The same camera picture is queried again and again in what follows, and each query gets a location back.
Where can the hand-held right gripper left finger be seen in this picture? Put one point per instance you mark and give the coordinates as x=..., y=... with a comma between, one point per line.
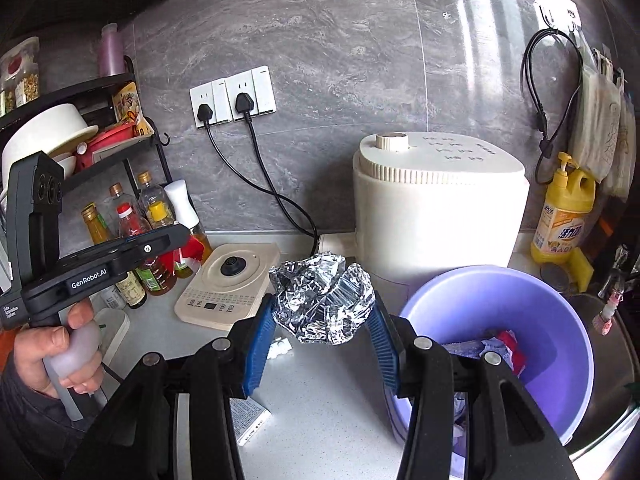
x=257, y=355

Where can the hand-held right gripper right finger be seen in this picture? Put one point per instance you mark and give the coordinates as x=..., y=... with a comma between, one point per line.
x=384, y=350

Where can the aluminium foil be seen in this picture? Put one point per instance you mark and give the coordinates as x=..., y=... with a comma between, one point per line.
x=320, y=300

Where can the red wrapper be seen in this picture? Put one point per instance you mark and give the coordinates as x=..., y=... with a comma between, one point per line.
x=512, y=352

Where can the purple plastic bucket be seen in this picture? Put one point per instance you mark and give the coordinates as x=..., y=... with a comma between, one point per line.
x=550, y=340

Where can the person's left forearm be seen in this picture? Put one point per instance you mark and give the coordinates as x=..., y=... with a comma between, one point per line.
x=25, y=415

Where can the person's left hand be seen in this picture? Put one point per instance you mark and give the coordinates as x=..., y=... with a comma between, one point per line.
x=37, y=360

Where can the white crumpled tissue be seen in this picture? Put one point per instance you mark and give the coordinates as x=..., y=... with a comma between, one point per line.
x=279, y=349

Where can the small grey cardboard box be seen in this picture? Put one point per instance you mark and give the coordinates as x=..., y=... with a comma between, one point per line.
x=251, y=422

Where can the small clear pump bottle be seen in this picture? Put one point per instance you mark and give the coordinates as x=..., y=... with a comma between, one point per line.
x=114, y=301

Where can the white induction cooker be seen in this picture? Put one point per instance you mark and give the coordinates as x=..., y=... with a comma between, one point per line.
x=210, y=295

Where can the red cap sauce bottle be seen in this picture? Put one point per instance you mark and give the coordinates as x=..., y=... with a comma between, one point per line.
x=131, y=222

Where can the gold cap sauce bottle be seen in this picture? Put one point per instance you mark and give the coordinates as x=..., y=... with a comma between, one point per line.
x=119, y=200

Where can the yellow cap green label bottle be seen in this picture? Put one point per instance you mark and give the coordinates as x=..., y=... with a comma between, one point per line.
x=161, y=212

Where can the tall clear bottle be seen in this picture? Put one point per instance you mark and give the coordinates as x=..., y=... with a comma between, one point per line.
x=149, y=192

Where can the large white basin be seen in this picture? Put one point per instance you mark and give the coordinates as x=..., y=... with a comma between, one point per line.
x=45, y=130

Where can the white top oil sprayer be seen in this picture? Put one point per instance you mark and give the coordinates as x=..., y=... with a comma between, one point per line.
x=181, y=205

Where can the white air fryer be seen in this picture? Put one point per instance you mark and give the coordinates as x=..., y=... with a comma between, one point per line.
x=440, y=210

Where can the black dish rack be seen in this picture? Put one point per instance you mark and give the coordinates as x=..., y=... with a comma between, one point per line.
x=65, y=92

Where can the yellow snack packet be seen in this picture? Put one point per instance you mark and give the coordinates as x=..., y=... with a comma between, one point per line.
x=130, y=105

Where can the grey round lid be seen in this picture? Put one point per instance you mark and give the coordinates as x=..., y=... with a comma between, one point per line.
x=557, y=279

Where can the clear grain jar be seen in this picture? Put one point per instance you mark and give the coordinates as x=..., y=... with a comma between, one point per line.
x=20, y=72

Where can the yellow sponge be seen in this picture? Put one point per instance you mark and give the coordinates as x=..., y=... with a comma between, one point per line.
x=584, y=270

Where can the yellow detergent bottle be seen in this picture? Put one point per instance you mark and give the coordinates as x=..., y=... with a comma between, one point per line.
x=562, y=220

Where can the small pink bottle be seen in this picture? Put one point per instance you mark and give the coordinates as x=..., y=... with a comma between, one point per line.
x=606, y=317

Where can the stainless steel sink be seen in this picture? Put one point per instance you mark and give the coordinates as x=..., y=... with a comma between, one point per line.
x=615, y=410

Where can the beige hanging bags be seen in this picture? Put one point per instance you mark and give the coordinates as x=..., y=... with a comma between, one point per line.
x=600, y=125

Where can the white wall socket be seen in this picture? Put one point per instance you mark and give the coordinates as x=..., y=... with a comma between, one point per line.
x=220, y=95
x=262, y=90

